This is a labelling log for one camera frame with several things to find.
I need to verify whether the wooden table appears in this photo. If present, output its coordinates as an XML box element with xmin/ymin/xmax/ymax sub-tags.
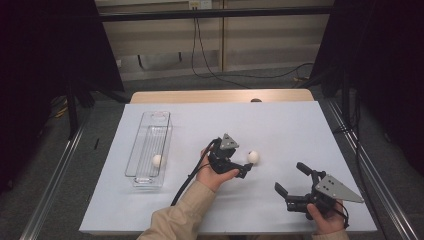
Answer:
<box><xmin>129</xmin><ymin>88</ymin><xmax>315</xmax><ymax>105</ymax></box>

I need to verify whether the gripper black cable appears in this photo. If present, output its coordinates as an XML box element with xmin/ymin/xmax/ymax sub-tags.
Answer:
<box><xmin>170</xmin><ymin>137</ymin><xmax>222</xmax><ymax>207</ymax></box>
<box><xmin>334</xmin><ymin>200</ymin><xmax>351</xmax><ymax>230</ymax></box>

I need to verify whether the black horizontal metal bar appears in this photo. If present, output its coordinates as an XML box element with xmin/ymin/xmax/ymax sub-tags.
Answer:
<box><xmin>98</xmin><ymin>5</ymin><xmax>335</xmax><ymax>23</ymax></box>

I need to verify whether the aluminium floor rail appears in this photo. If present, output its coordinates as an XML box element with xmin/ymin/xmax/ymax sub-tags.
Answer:
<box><xmin>324</xmin><ymin>99</ymin><xmax>414</xmax><ymax>240</ymax></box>
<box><xmin>19</xmin><ymin>122</ymin><xmax>86</xmax><ymax>240</ymax></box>

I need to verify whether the black curtain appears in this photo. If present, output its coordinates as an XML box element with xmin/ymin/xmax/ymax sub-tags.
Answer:
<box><xmin>309</xmin><ymin>0</ymin><xmax>424</xmax><ymax>176</ymax></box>
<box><xmin>0</xmin><ymin>0</ymin><xmax>126</xmax><ymax>196</ymax></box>

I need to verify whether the white table mat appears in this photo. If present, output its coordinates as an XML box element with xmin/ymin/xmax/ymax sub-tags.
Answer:
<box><xmin>79</xmin><ymin>100</ymin><xmax>378</xmax><ymax>234</ymax></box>

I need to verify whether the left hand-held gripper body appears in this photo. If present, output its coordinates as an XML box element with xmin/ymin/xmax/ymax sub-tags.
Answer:
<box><xmin>207</xmin><ymin>133</ymin><xmax>241</xmax><ymax>175</ymax></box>

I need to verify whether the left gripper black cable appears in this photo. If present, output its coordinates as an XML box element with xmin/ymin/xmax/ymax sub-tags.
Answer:
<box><xmin>170</xmin><ymin>137</ymin><xmax>222</xmax><ymax>207</ymax></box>

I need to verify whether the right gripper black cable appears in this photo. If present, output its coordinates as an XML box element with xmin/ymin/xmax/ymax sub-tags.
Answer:
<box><xmin>334</xmin><ymin>200</ymin><xmax>351</xmax><ymax>230</ymax></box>

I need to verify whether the black metal stand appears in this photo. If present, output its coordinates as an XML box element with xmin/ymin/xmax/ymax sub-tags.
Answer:
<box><xmin>64</xmin><ymin>79</ymin><xmax>88</xmax><ymax>140</ymax></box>

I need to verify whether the black power cable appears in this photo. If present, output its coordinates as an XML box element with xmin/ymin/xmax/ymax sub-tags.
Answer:
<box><xmin>190</xmin><ymin>17</ymin><xmax>252</xmax><ymax>90</ymax></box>
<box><xmin>195</xmin><ymin>17</ymin><xmax>315</xmax><ymax>80</ymax></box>

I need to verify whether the clear plastic storage bin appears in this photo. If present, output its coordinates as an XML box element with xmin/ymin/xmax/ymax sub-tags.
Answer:
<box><xmin>124</xmin><ymin>110</ymin><xmax>173</xmax><ymax>189</ymax></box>

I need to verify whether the person's right hand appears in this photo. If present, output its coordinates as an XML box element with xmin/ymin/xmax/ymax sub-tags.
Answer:
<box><xmin>305</xmin><ymin>200</ymin><xmax>350</xmax><ymax>236</ymax></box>

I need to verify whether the person's left hand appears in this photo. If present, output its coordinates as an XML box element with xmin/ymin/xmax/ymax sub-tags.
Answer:
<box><xmin>195</xmin><ymin>148</ymin><xmax>241</xmax><ymax>194</ymax></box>

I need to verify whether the white egg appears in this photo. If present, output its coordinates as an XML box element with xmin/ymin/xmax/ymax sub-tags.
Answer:
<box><xmin>247</xmin><ymin>150</ymin><xmax>261</xmax><ymax>165</ymax></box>

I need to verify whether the white wall socket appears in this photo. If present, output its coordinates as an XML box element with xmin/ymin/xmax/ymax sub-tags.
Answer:
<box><xmin>188</xmin><ymin>0</ymin><xmax>214</xmax><ymax>11</ymax></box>

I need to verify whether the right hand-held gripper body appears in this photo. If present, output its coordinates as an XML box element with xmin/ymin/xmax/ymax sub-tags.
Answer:
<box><xmin>285</xmin><ymin>170</ymin><xmax>365</xmax><ymax>222</ymax></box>

